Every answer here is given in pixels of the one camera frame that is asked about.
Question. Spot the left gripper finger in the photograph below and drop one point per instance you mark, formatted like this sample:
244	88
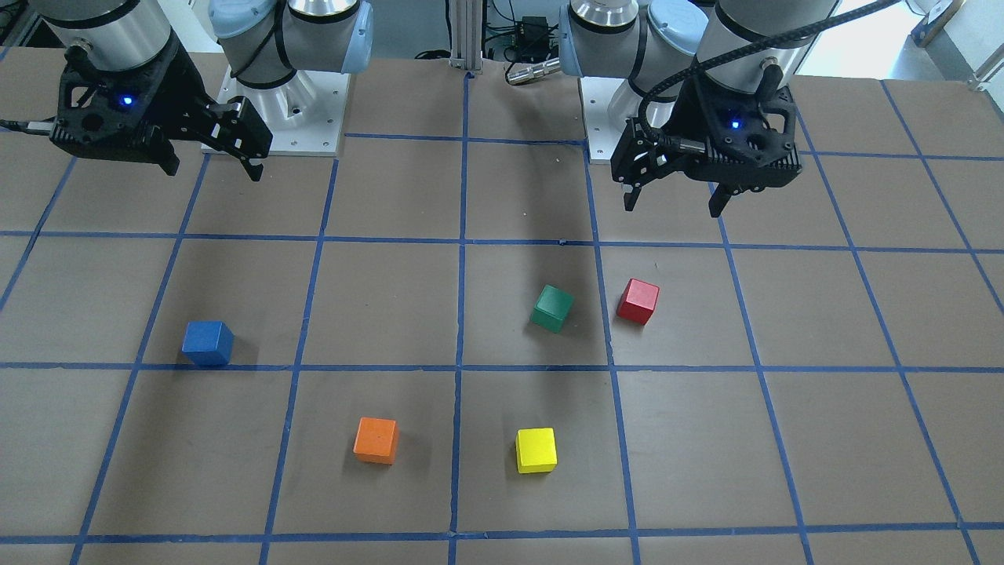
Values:
632	190
719	199

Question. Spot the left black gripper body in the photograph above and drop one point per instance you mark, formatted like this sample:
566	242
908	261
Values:
681	114

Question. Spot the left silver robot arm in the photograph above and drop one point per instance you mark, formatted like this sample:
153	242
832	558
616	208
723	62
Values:
647	42

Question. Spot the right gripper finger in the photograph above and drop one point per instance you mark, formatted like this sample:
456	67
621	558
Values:
254	167
162	153

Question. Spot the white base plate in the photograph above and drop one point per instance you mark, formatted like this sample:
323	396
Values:
607	104
314	110

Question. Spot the orange wooden block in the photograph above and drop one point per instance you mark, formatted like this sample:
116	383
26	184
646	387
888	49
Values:
376	440

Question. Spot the blue wooden block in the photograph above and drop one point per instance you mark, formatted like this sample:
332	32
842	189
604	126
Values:
208	343

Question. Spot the yellow wooden block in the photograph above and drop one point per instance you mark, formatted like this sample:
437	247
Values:
536	450

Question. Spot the green wooden block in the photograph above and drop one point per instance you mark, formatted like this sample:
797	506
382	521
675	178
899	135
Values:
552	308

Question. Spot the aluminium frame post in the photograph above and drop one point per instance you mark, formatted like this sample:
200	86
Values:
466	32

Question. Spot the red wooden block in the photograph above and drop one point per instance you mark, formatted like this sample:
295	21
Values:
638	302

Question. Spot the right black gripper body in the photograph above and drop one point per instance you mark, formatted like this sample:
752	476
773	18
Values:
174	88

